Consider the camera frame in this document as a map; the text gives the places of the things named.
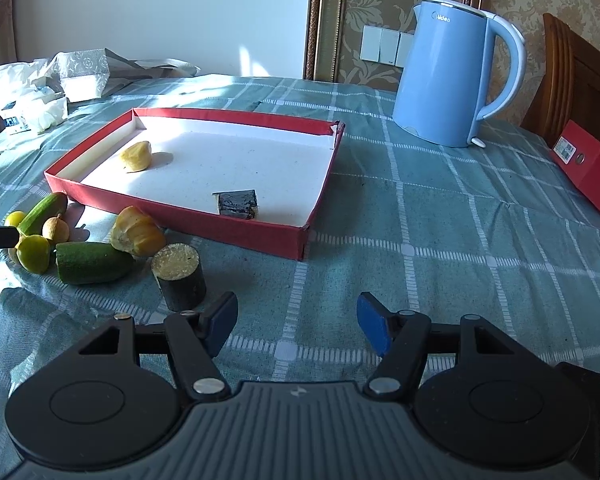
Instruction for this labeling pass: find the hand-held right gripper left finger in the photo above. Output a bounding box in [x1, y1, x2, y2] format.
[74, 291, 239, 402]

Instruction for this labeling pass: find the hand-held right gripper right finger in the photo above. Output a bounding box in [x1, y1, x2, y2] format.
[357, 292, 526, 401]

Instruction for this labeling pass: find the brown longan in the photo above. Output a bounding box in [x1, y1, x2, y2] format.
[42, 214, 71, 243]

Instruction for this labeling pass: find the dark eggplant piece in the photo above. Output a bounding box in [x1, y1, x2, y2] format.
[151, 243, 207, 312]

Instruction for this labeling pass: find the green cucumber chunk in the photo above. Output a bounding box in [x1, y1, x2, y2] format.
[56, 241, 135, 286]

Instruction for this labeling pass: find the large yellow jackfruit piece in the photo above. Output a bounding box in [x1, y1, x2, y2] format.
[110, 206, 167, 257]

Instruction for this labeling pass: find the red cardboard box tray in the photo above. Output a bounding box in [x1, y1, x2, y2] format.
[44, 107, 346, 262]

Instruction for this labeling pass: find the long green cucumber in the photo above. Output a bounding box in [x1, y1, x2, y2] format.
[17, 191, 69, 237]

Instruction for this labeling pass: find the flat dark sugarcane piece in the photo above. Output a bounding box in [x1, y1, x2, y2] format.
[212, 189, 259, 219]

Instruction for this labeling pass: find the green plaid tablecloth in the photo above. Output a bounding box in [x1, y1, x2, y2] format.
[0, 74, 600, 466]

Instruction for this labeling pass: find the white plastic bag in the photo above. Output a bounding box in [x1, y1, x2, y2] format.
[0, 57, 71, 136]

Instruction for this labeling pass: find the small yellow jackfruit piece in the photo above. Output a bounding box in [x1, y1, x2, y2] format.
[119, 141, 153, 173]

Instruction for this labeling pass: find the silver patterned bag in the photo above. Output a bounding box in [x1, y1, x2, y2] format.
[54, 47, 201, 101]

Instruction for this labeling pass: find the blue electric kettle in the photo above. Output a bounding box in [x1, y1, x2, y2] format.
[391, 0, 527, 150]

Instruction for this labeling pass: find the red flat box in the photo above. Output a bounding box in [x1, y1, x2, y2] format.
[550, 120, 600, 233]

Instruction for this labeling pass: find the wooden chair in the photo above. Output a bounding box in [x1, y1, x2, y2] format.
[520, 12, 600, 161]

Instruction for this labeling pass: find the white wall light switch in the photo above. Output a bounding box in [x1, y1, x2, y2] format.
[360, 25, 416, 66]

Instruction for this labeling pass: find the wooden wall frame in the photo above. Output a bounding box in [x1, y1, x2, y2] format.
[304, 0, 488, 83]

